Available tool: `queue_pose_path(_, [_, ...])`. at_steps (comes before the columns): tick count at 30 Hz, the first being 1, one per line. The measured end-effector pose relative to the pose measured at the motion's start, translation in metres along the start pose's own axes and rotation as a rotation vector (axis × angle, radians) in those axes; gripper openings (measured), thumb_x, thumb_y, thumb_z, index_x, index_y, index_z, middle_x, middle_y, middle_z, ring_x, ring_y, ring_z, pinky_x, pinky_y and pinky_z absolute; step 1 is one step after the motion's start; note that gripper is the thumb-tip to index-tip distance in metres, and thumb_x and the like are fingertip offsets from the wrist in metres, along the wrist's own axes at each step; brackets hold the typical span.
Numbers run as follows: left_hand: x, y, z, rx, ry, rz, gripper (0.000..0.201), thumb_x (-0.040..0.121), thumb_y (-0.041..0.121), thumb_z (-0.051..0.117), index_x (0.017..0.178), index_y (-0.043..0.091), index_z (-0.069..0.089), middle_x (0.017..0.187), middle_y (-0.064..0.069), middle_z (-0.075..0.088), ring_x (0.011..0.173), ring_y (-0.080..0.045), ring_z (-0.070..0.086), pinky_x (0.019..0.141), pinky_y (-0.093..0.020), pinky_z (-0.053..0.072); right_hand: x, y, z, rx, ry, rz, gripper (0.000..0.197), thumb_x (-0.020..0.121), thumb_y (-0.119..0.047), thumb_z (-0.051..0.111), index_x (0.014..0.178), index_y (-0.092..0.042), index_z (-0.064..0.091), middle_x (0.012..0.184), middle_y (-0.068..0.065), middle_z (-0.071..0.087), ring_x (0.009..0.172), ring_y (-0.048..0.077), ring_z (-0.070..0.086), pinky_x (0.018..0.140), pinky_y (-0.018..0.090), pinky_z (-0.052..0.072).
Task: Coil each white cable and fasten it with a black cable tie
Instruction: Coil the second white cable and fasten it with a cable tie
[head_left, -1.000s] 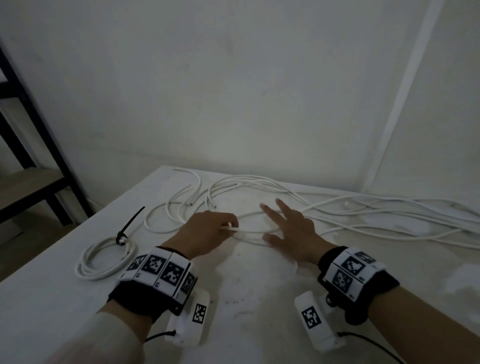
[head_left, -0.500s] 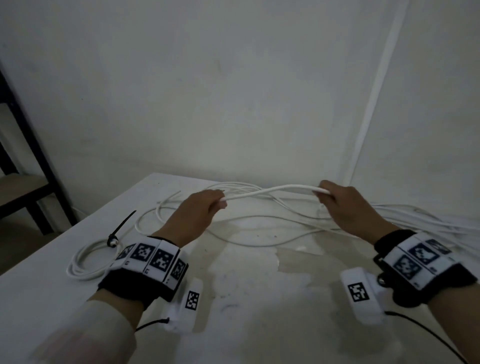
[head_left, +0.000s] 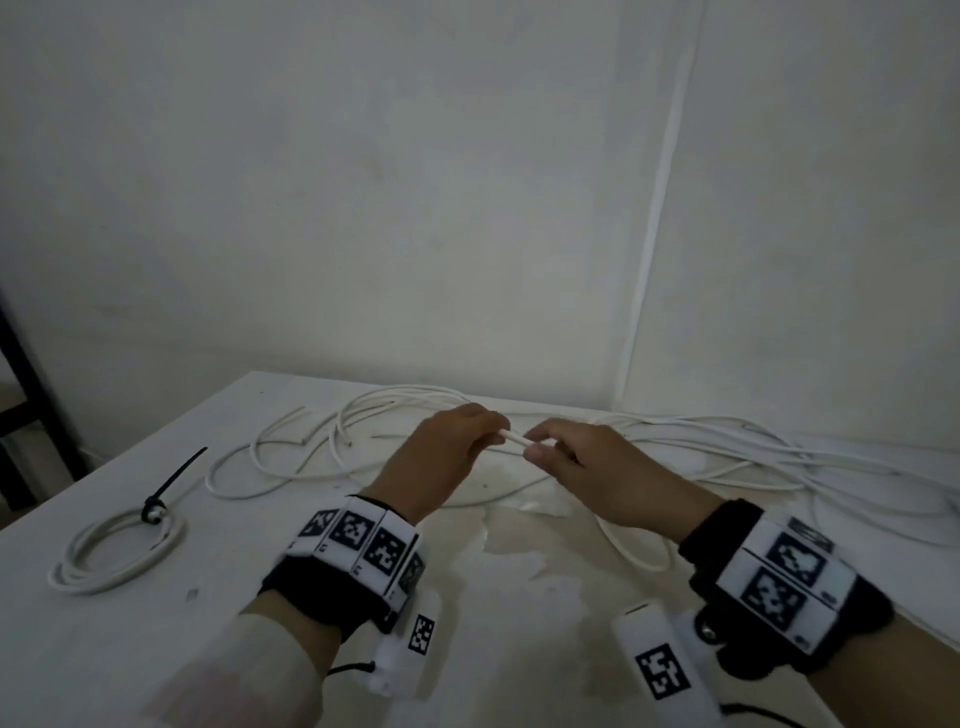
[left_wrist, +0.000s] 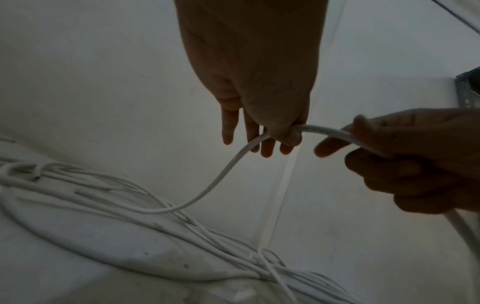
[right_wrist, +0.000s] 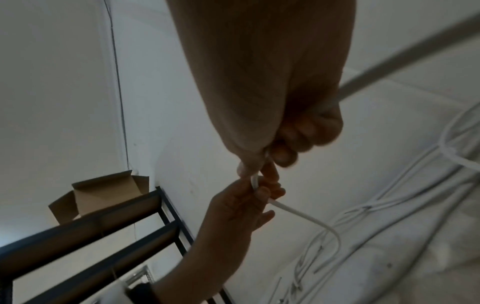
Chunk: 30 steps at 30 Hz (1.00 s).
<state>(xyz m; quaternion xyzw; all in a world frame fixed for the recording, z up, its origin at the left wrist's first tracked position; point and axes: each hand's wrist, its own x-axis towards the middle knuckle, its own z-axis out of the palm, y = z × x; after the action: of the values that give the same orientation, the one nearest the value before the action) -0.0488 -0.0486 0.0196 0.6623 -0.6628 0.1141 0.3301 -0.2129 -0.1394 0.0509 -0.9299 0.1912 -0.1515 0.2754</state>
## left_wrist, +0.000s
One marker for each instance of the person's right hand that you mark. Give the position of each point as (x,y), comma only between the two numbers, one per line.
(420,160)

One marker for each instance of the person's left hand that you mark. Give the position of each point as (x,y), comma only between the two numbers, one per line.
(255,59)

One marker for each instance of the grey metal shelf rack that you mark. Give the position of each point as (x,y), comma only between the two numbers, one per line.
(467,89)

